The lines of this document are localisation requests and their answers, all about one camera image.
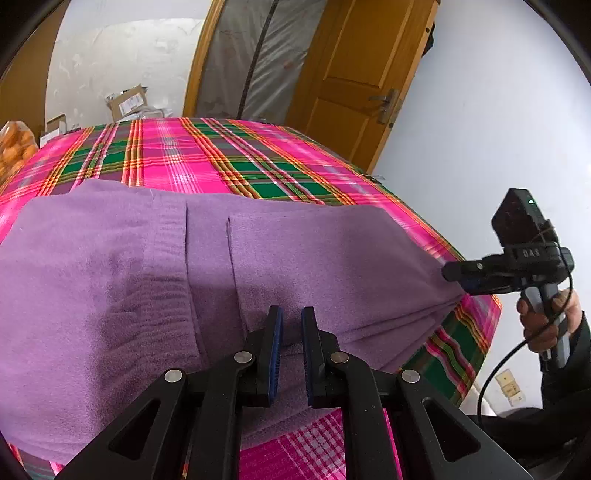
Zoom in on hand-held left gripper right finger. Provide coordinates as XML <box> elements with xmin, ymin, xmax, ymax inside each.
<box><xmin>301</xmin><ymin>306</ymin><xmax>532</xmax><ymax>480</ymax></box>

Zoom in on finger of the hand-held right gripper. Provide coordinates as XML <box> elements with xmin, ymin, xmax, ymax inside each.
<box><xmin>459</xmin><ymin>274</ymin><xmax>525</xmax><ymax>295</ymax></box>
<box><xmin>441</xmin><ymin>257</ymin><xmax>513</xmax><ymax>280</ymax></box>

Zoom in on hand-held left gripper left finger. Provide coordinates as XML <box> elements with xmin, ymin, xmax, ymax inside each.
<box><xmin>55</xmin><ymin>305</ymin><xmax>283</xmax><ymax>480</ymax></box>

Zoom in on purple pants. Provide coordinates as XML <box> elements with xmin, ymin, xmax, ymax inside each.
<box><xmin>0</xmin><ymin>179</ymin><xmax>467</xmax><ymax>464</ymax></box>

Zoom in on person's right forearm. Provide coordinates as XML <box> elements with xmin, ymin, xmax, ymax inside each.
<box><xmin>466</xmin><ymin>314</ymin><xmax>591</xmax><ymax>480</ymax></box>

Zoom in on person's right hand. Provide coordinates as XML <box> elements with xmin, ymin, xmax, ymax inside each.
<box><xmin>517</xmin><ymin>286</ymin><xmax>583</xmax><ymax>356</ymax></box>

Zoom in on pink green plaid blanket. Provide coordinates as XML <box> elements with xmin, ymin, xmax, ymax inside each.
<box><xmin>0</xmin><ymin>117</ymin><xmax>503</xmax><ymax>480</ymax></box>

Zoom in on wooden door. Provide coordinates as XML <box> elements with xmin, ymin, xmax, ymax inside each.
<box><xmin>286</xmin><ymin>0</ymin><xmax>439</xmax><ymax>174</ymax></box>

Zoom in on brown cardboard box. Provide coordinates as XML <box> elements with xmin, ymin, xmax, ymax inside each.
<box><xmin>106</xmin><ymin>84</ymin><xmax>148</xmax><ymax>121</ymax></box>

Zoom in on grey door curtain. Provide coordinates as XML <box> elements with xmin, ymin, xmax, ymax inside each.
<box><xmin>196</xmin><ymin>0</ymin><xmax>328</xmax><ymax>121</ymax></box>

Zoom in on white cardboard box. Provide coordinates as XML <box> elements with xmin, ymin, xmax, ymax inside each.
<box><xmin>45</xmin><ymin>114</ymin><xmax>70</xmax><ymax>137</ymax></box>

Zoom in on bag of oranges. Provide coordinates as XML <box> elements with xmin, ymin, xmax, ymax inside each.
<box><xmin>0</xmin><ymin>121</ymin><xmax>40</xmax><ymax>183</ymax></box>

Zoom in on wooden wardrobe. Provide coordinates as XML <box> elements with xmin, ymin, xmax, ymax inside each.
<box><xmin>0</xmin><ymin>9</ymin><xmax>63</xmax><ymax>134</ymax></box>

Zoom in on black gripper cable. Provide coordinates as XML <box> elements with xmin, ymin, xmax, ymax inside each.
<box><xmin>478</xmin><ymin>318</ymin><xmax>559</xmax><ymax>416</ymax></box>

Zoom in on wall socket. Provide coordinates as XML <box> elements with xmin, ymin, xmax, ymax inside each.
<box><xmin>495</xmin><ymin>369</ymin><xmax>525</xmax><ymax>400</ymax></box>

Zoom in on metal door handle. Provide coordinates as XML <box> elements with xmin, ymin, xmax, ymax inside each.
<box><xmin>368</xmin><ymin>89</ymin><xmax>402</xmax><ymax>125</ymax></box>

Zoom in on wooden door frame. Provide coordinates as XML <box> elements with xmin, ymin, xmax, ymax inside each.
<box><xmin>182</xmin><ymin>0</ymin><xmax>227</xmax><ymax>118</ymax></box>

